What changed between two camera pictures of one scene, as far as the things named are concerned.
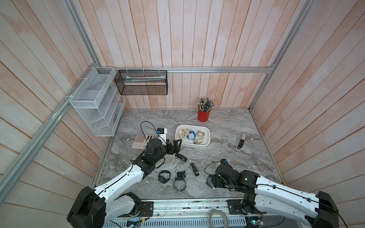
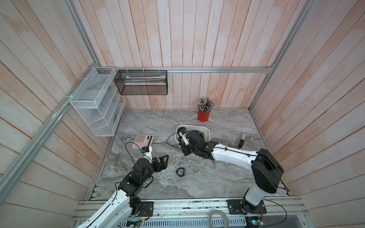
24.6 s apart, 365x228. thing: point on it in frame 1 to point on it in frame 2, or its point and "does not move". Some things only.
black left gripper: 176,148 to 164,166
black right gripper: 219,185 to 183,147
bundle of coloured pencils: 205,104 does not move
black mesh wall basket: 142,82 does not move
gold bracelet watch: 200,134 does not move
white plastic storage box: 192,136 does not move
